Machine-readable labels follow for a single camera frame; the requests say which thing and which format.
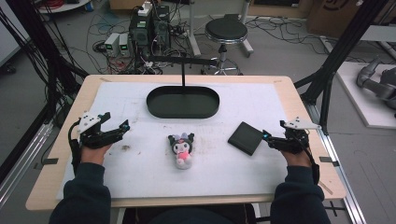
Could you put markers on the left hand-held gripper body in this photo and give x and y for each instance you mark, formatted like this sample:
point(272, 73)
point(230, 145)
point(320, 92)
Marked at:
point(93, 137)

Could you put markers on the large cardboard box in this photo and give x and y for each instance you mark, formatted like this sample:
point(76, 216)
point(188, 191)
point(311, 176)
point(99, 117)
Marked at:
point(333, 17)

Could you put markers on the black and pink plush toy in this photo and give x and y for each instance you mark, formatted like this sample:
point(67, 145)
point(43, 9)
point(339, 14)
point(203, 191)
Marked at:
point(183, 151)

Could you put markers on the person's left hand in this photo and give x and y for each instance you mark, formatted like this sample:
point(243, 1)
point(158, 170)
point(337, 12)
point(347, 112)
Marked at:
point(95, 154)

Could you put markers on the white table mat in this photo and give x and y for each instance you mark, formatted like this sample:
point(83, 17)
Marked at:
point(149, 174)

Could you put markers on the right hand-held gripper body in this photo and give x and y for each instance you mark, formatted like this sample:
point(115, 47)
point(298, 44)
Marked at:
point(295, 138)

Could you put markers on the black metal frame post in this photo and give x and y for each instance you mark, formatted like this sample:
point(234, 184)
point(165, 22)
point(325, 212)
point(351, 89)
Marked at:
point(339, 53)
point(40, 46)

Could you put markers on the black round stool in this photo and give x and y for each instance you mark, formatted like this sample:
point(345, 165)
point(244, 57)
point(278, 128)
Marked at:
point(226, 31)

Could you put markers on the white desk leg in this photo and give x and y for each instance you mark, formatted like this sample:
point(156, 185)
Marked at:
point(193, 28)
point(246, 31)

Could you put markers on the black oval tray with stand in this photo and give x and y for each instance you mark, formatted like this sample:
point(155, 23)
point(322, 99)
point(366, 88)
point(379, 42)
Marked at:
point(183, 102)

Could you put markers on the black square box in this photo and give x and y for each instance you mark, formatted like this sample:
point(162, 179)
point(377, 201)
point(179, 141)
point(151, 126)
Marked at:
point(246, 138)

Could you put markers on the aluminium rail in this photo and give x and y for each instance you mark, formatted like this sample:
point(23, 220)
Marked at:
point(25, 158)
point(345, 180)

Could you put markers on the person's lap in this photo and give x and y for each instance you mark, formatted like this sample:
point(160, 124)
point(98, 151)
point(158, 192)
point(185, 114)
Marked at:
point(186, 216)

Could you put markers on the wooden table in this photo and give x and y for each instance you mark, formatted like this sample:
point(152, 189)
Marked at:
point(299, 93)

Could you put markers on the white power strip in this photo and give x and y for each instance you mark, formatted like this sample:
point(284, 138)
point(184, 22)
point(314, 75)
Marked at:
point(145, 9)

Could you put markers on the black computer tower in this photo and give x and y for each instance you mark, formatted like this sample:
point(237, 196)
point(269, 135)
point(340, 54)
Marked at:
point(162, 26)
point(140, 29)

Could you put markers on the white bench power supply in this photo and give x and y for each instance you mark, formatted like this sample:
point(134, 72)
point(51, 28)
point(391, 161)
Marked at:
point(111, 43)
point(124, 44)

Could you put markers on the person's right hand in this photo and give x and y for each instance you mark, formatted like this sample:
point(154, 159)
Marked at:
point(297, 158)

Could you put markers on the white floor platform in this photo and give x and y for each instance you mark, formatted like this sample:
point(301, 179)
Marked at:
point(364, 105)

